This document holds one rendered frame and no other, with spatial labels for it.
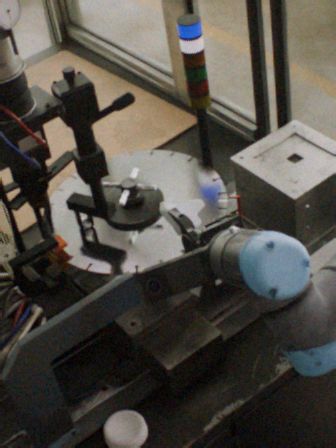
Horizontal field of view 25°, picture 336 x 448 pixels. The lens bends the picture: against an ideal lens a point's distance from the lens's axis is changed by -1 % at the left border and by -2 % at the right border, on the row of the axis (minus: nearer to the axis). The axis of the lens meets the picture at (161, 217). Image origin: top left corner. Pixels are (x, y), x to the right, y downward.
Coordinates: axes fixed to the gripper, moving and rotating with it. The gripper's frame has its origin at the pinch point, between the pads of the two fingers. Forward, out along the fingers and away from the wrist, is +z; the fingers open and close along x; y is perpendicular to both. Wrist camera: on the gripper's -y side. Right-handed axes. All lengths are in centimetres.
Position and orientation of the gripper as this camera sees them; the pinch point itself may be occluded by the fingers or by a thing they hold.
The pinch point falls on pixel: (174, 249)
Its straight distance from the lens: 121.7
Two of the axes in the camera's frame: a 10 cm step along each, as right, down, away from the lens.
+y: 8.9, -3.8, 2.5
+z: -2.9, -0.4, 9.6
